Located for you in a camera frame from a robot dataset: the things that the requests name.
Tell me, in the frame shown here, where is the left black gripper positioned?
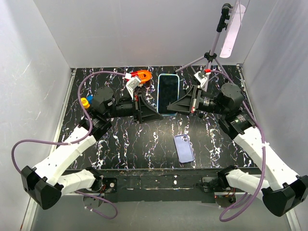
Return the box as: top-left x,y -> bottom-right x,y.
105,91 -> 163,123

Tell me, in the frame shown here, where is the red orange toy boat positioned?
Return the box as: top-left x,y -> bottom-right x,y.
131,70 -> 152,84

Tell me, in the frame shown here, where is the white light bar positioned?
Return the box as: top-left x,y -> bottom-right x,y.
219,0 -> 246,58

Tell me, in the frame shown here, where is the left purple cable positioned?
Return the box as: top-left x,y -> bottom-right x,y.
11,71 -> 128,219

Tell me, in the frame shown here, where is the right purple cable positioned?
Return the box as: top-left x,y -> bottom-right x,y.
209,69 -> 267,222

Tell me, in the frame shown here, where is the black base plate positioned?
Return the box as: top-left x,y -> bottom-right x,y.
74,168 -> 248,204

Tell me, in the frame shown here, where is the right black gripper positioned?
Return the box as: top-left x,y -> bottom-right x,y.
167,85 -> 227,117

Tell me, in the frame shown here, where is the yellow toy block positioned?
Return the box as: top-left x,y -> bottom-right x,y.
80,98 -> 90,109

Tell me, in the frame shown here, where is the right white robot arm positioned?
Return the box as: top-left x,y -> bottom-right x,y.
167,83 -> 308,217

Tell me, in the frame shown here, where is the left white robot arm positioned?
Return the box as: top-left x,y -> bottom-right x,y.
21,87 -> 163,210

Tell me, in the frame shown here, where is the phone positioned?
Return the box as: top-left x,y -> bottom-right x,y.
157,74 -> 180,116

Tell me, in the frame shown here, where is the blue toy block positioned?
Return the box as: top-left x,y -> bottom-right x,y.
87,95 -> 93,103

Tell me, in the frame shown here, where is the aluminium frame rail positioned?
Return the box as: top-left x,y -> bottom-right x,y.
20,68 -> 76,231

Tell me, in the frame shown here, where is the purple cable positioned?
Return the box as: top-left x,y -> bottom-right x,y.
209,69 -> 267,222
11,71 -> 128,219

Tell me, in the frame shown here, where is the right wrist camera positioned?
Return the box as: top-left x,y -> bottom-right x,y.
193,69 -> 211,91

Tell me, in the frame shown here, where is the lilac tripod stand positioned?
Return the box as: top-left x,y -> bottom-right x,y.
175,2 -> 231,91

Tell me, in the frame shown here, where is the lilac phone case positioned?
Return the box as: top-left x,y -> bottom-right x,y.
174,134 -> 194,164

